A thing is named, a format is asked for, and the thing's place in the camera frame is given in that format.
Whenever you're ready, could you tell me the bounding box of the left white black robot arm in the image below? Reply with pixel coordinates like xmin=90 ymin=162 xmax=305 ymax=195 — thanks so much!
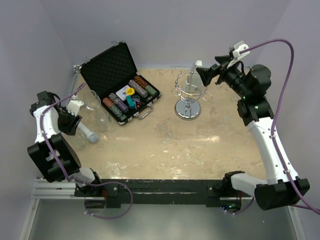
xmin=27 ymin=91 xmax=104 ymax=196

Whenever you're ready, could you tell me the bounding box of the white playing card box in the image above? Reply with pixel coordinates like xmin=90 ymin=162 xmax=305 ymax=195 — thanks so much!
xmin=115 ymin=85 xmax=131 ymax=101

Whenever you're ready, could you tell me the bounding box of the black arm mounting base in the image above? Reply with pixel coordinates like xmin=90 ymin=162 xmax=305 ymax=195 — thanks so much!
xmin=74 ymin=179 xmax=240 ymax=208

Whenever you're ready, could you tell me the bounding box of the grey purple chip stack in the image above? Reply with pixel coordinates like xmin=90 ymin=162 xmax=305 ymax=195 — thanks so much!
xmin=128 ymin=79 xmax=148 ymax=98

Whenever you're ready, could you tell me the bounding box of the teal dealer block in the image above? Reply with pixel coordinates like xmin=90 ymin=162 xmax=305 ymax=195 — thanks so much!
xmin=126 ymin=95 xmax=136 ymax=109

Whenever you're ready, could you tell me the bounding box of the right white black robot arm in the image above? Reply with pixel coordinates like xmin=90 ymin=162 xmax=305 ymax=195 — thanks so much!
xmin=196 ymin=55 xmax=310 ymax=211

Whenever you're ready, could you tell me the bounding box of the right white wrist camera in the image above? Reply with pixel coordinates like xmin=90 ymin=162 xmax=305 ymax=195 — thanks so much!
xmin=227 ymin=40 xmax=250 ymax=69

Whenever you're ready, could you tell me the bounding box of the yellow big blind button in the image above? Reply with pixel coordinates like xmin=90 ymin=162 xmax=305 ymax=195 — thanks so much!
xmin=126 ymin=87 xmax=135 ymax=96

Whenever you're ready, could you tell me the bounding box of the red brown chip stack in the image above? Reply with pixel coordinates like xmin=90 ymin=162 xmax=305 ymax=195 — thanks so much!
xmin=102 ymin=97 xmax=116 ymax=109

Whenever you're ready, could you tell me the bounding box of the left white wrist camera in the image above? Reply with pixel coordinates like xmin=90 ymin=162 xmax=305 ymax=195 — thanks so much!
xmin=66 ymin=94 xmax=85 ymax=116

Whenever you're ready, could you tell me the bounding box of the chrome wine glass rack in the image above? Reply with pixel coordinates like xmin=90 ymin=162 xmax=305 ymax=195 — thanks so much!
xmin=171 ymin=68 xmax=213 ymax=121

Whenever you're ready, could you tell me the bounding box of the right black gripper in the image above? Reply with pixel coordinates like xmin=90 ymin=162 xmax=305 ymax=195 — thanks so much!
xmin=197 ymin=54 xmax=251 ymax=99

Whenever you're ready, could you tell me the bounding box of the purple white chip stack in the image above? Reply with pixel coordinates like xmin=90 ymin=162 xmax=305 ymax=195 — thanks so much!
xmin=108 ymin=93 xmax=129 ymax=113

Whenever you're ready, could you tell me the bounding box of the white grey handheld tool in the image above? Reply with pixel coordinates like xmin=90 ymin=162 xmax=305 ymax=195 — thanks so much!
xmin=77 ymin=122 xmax=99 ymax=144

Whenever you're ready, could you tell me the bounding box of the dark green chip stack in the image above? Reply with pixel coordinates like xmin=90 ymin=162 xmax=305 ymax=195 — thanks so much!
xmin=110 ymin=105 xmax=126 ymax=121

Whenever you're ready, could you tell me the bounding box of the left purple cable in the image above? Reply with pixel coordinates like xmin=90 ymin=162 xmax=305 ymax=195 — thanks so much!
xmin=39 ymin=82 xmax=133 ymax=221

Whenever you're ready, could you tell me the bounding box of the clear dealer button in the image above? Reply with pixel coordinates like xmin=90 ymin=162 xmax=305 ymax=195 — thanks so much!
xmin=131 ymin=95 xmax=141 ymax=102

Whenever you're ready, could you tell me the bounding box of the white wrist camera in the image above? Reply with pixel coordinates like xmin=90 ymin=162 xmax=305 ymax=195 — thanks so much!
xmin=66 ymin=94 xmax=85 ymax=116
xmin=227 ymin=40 xmax=250 ymax=69

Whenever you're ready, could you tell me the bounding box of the black poker chip case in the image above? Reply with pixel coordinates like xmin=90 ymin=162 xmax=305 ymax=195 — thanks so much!
xmin=78 ymin=41 xmax=162 ymax=126

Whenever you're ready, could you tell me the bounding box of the brown orange chip stack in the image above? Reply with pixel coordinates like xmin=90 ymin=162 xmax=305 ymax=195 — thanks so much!
xmin=134 ymin=75 xmax=151 ymax=94

